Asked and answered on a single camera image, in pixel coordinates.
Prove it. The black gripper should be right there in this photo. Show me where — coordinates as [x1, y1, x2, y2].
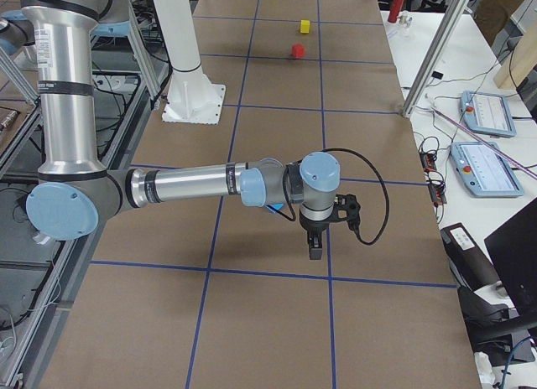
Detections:
[299, 194, 348, 260]

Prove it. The red block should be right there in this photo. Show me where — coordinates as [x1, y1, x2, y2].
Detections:
[291, 44, 305, 59]

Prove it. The yellow block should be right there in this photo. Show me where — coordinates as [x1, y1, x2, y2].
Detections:
[299, 19, 311, 34]

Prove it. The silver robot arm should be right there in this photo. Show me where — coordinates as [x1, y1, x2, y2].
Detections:
[21, 0, 359, 259]

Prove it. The small circuit board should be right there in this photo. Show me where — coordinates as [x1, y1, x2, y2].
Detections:
[420, 153, 437, 173]

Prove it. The lower teach pendant tablet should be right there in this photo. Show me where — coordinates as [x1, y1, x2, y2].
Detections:
[450, 142, 524, 198]

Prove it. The teach pendant tablet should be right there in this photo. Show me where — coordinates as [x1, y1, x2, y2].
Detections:
[450, 142, 524, 198]
[460, 91, 517, 137]

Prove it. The black monitor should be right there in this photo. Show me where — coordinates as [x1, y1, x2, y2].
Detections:
[485, 200, 536, 314]

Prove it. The upper teach pendant tablet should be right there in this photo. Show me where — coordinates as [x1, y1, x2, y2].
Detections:
[460, 91, 517, 137]

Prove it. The red bottle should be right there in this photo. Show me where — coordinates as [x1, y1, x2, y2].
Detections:
[388, 0, 405, 23]

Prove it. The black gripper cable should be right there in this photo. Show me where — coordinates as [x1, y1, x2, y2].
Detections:
[280, 148, 391, 246]

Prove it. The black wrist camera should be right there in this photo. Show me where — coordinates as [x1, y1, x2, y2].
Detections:
[336, 194, 361, 234]

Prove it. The white camera post base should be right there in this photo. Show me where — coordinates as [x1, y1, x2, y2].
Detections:
[153, 0, 226, 125]

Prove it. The aluminium frame post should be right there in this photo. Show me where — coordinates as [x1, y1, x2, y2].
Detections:
[401, 0, 470, 117]

